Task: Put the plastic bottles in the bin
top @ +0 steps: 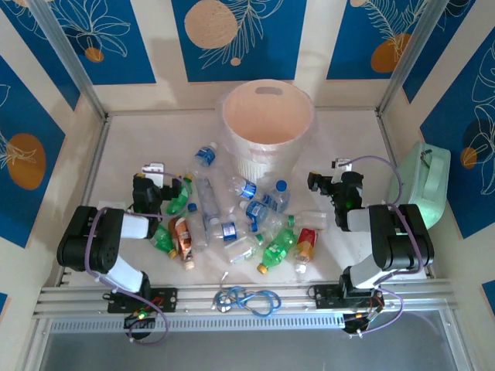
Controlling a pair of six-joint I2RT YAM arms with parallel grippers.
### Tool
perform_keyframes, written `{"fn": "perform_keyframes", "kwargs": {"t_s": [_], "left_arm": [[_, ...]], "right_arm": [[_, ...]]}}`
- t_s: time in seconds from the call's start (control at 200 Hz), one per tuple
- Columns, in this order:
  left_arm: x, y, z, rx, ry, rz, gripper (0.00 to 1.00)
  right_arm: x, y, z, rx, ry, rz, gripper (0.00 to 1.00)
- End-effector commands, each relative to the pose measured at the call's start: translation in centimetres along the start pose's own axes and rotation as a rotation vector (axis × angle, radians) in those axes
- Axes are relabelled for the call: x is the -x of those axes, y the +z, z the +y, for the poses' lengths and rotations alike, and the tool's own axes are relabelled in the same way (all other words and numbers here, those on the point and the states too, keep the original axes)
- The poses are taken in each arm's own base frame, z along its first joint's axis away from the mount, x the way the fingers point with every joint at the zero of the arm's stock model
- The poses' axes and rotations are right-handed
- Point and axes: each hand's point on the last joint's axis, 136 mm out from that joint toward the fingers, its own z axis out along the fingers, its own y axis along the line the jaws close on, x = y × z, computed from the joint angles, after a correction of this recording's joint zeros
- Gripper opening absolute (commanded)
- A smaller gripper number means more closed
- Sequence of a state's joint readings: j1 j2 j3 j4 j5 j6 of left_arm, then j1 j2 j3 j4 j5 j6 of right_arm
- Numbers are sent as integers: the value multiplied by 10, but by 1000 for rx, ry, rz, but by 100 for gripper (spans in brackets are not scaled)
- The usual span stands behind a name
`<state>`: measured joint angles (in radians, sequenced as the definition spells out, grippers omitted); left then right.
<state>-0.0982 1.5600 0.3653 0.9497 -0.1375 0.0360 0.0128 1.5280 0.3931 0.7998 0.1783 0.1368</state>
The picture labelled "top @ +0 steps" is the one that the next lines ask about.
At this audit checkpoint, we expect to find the white plastic waste basket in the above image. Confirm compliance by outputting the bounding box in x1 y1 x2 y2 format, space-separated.
217 90 323 182

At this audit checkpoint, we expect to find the white plastic bin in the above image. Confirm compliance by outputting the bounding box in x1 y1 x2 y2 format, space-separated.
220 79 315 183

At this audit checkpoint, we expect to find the blue stethoscope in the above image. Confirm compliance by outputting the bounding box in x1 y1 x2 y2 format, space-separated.
211 270 282 319

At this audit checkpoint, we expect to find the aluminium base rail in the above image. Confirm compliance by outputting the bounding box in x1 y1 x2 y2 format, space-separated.
32 278 459 320

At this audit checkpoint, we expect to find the small black connector board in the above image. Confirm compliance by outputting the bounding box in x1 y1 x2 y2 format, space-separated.
123 311 158 341
342 311 384 336

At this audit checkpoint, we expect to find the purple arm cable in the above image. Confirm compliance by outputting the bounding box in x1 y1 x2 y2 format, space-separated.
336 154 426 338
83 172 193 345

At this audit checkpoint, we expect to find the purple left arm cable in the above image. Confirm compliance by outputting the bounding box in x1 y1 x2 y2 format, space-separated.
83 172 193 345

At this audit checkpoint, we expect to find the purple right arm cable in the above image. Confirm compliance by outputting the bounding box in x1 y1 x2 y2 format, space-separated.
336 154 426 338

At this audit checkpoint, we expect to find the grey metal panel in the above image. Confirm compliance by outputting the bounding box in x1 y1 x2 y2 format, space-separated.
36 308 469 371

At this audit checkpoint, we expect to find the crushed clear bottle green cap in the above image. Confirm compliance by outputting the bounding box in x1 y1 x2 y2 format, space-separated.
266 210 330 235

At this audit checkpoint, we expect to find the mint green case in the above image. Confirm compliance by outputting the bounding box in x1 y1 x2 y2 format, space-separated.
387 141 452 230

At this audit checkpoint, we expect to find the aluminium frame post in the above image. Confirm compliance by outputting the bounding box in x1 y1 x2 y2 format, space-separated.
27 0 108 121
377 0 452 117

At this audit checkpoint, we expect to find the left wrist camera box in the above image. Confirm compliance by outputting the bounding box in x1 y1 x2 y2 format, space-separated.
141 162 168 185

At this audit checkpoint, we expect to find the aluminium side rail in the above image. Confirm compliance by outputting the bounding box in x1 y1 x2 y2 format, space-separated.
57 114 113 287
375 110 432 279

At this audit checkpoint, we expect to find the grey slotted cable duct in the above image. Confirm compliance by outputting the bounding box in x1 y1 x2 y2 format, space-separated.
48 313 346 334

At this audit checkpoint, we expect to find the brown coffee bottle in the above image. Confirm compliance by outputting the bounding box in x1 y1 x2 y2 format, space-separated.
172 216 195 271

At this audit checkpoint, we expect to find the green plastic bottle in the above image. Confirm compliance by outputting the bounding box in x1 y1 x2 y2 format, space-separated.
150 223 179 259
166 174 194 216
257 227 299 275

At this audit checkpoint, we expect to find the red label bottle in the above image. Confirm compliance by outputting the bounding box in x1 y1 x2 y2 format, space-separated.
292 227 320 274

